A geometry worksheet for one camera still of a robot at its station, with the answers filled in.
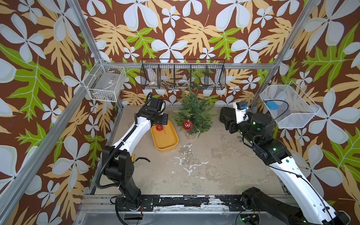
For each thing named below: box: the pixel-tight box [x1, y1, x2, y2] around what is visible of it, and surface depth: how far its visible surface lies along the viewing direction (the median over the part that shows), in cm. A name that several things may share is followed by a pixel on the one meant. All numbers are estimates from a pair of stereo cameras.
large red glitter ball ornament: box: [182, 119, 194, 131], surface depth 69 cm
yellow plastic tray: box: [150, 119, 179, 152], surface depth 102 cm
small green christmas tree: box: [171, 86, 219, 141], surface depth 80 cm
